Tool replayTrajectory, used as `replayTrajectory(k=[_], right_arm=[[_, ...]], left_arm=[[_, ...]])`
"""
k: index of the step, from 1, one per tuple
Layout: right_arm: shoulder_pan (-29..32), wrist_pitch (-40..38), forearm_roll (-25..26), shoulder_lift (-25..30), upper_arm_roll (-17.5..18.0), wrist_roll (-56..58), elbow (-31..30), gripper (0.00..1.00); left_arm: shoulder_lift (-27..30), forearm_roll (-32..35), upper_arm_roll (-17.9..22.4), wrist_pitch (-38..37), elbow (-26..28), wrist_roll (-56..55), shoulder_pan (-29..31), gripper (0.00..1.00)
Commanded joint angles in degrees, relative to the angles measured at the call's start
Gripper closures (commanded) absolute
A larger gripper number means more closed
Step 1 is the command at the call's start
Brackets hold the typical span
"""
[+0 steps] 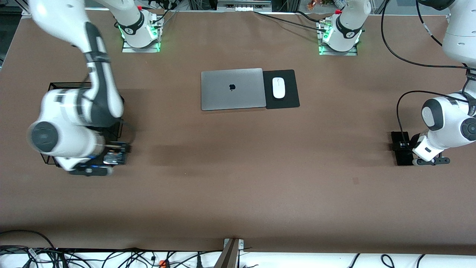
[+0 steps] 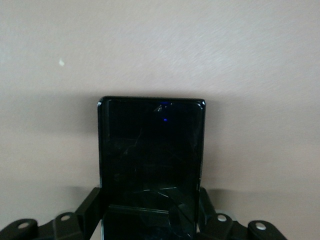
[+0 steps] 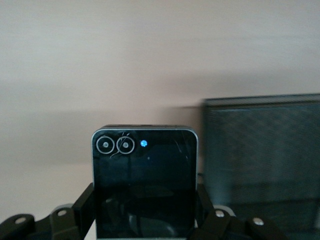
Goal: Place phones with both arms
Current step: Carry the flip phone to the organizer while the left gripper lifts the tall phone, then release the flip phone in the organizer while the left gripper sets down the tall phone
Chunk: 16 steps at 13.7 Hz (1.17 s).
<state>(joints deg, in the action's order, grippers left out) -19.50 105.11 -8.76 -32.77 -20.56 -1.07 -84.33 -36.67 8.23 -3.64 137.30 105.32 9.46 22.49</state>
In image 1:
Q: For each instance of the black slab smartphone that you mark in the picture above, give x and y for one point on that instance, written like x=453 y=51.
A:
x=399 y=158

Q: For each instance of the black flip phone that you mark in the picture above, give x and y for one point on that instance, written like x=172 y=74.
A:
x=113 y=158

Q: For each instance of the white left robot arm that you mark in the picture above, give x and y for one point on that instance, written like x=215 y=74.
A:
x=450 y=119

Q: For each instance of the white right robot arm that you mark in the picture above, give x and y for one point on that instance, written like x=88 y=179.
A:
x=67 y=137

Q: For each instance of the black mesh two-tier tray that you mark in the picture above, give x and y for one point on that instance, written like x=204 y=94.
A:
x=115 y=130

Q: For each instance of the silver closed laptop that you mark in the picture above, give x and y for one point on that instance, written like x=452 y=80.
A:
x=223 y=96

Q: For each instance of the black mouse pad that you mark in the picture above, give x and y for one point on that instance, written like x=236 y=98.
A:
x=292 y=96

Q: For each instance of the white computer mouse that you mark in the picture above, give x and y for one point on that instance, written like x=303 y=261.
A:
x=279 y=88

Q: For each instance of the grey power strip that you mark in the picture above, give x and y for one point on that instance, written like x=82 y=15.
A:
x=243 y=5

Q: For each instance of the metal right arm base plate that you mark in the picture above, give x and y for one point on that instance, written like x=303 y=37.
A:
x=128 y=50

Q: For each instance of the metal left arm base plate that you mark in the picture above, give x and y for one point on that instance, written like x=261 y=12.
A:
x=324 y=53

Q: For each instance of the grey aluminium frame post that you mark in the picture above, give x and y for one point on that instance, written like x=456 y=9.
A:
x=230 y=257

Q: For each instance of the small aluminium corner bracket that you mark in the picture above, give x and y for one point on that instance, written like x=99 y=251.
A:
x=25 y=14

